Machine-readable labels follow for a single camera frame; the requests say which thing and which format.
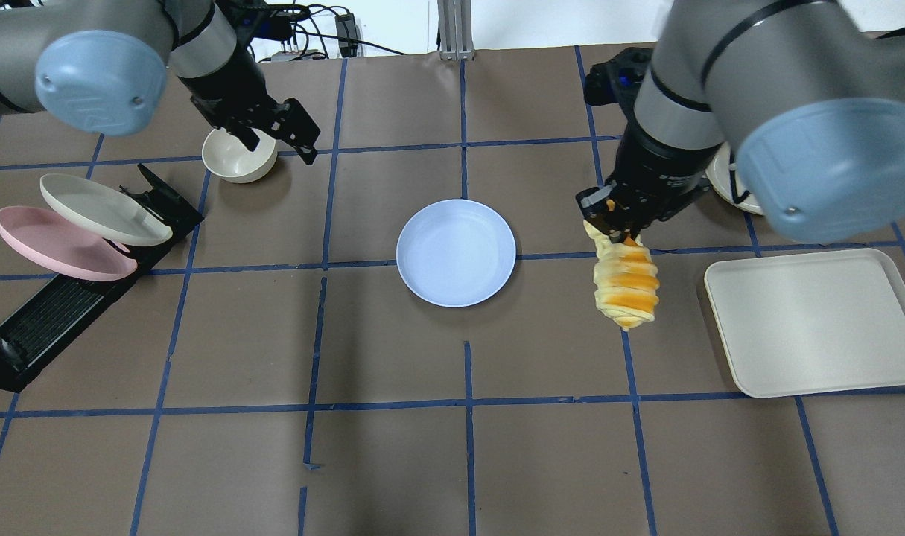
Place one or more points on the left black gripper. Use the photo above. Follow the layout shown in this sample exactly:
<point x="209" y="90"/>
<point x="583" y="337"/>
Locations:
<point x="217" y="91"/>

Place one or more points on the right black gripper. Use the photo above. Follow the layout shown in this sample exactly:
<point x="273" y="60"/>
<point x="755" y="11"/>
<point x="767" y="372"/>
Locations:
<point x="655" y="164"/>

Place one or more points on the twisted orange bread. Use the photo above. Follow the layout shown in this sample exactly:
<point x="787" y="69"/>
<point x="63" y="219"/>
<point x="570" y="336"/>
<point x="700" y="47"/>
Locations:
<point x="625" y="277"/>

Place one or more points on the blue plate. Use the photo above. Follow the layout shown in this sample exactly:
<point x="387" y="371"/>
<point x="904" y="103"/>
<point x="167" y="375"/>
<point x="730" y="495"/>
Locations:
<point x="456" y="253"/>

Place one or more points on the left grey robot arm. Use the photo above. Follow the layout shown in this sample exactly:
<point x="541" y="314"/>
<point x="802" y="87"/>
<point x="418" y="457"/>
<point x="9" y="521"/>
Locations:
<point x="102" y="67"/>

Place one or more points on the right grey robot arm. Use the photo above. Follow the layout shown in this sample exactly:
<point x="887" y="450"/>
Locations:
<point x="812" y="108"/>

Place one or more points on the small cream plate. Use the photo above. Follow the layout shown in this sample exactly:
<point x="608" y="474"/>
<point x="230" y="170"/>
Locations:
<point x="729" y="186"/>

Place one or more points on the cream white plate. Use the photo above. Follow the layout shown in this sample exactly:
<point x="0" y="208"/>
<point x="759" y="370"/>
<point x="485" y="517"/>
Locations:
<point x="103" y="211"/>

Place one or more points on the pink plate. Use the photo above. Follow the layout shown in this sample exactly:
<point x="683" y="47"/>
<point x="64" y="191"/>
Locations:
<point x="48" y="240"/>

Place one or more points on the black plate rack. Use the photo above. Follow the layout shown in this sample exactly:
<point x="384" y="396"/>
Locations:
<point x="46" y="324"/>

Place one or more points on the cream white bowl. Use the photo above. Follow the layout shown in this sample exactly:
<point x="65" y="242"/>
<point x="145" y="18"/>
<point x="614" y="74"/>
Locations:
<point x="228" y="159"/>

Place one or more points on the white rectangular tray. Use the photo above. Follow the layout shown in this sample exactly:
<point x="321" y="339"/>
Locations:
<point x="810" y="323"/>

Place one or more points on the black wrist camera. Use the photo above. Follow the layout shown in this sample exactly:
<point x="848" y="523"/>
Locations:
<point x="618" y="80"/>

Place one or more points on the aluminium frame post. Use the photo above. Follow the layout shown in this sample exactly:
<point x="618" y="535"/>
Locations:
<point x="455" y="30"/>

